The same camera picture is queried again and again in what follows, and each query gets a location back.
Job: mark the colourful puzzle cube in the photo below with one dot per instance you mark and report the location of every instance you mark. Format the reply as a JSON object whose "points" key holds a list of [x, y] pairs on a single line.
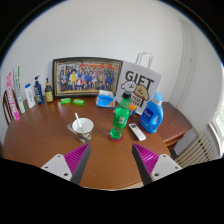
{"points": [[133, 109]]}

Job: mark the small green box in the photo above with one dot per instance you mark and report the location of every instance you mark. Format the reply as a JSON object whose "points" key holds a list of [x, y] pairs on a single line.
{"points": [[65, 100], [78, 102]]}

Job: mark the white tube bottle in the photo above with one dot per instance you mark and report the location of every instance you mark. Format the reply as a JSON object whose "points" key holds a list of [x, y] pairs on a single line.
{"points": [[30, 97]]}

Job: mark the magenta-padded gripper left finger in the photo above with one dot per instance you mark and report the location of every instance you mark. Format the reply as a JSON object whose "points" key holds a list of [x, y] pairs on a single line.
{"points": [[60, 166]]}

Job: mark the framed group photo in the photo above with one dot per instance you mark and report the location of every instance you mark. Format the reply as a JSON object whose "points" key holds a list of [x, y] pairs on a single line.
{"points": [[86, 78]]}

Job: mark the white radiator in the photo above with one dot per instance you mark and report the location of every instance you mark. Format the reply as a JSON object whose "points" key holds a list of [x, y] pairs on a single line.
{"points": [[196, 150]]}

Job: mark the green plastic drink bottle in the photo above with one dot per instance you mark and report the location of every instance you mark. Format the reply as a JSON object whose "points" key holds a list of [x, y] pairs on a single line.
{"points": [[120, 120]]}

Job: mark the white paper gift bag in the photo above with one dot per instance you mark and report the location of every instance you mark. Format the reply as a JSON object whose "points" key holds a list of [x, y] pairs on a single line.
{"points": [[140, 78]]}

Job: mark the amber pump bottle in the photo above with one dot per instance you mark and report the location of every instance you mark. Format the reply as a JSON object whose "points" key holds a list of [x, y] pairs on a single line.
{"points": [[49, 95]]}

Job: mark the tall green white box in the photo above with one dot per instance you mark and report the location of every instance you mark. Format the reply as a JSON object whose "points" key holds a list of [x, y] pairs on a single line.
{"points": [[19, 91]]}

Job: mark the white remote control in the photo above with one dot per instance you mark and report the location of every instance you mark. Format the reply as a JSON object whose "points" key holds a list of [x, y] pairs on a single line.
{"points": [[137, 132]]}

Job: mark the blue detergent bottle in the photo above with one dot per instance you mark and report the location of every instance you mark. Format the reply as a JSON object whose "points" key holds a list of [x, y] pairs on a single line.
{"points": [[151, 116]]}

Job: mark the dark blue pump bottle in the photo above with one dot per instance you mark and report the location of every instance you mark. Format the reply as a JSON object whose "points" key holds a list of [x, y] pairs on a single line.
{"points": [[39, 93]]}

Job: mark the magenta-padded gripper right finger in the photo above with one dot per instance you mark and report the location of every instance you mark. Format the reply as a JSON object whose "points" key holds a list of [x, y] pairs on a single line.
{"points": [[163, 166]]}

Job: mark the brown wooden chair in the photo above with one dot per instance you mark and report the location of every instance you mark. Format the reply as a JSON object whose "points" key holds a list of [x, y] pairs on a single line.
{"points": [[6, 106]]}

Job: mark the brown wooden side table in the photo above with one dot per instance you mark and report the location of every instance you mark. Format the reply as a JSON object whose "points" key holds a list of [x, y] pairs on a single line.
{"points": [[175, 121]]}

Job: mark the white spoon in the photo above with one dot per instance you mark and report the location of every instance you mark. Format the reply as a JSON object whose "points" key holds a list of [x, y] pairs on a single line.
{"points": [[79, 121]]}

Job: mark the blue tissue pack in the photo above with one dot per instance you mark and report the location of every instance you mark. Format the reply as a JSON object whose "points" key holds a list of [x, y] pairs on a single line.
{"points": [[105, 100]]}

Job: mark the round red coaster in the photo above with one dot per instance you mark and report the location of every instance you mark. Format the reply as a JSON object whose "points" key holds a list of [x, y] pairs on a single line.
{"points": [[115, 140]]}

